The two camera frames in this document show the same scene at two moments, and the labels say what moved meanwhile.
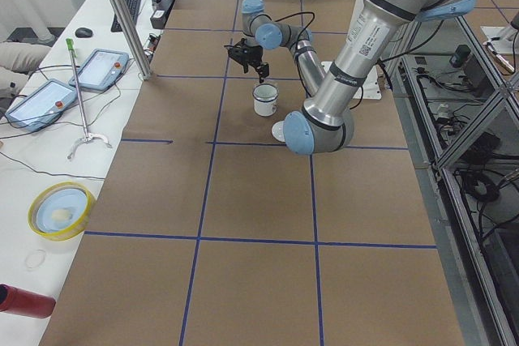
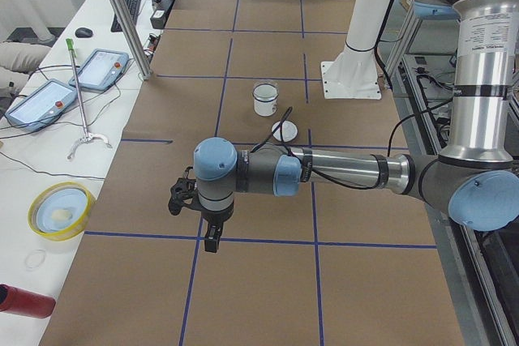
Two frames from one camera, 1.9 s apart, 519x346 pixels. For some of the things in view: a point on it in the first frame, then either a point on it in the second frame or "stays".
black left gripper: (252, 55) → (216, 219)
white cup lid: (278, 131) stays
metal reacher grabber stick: (87, 136) stays
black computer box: (159, 16) stays
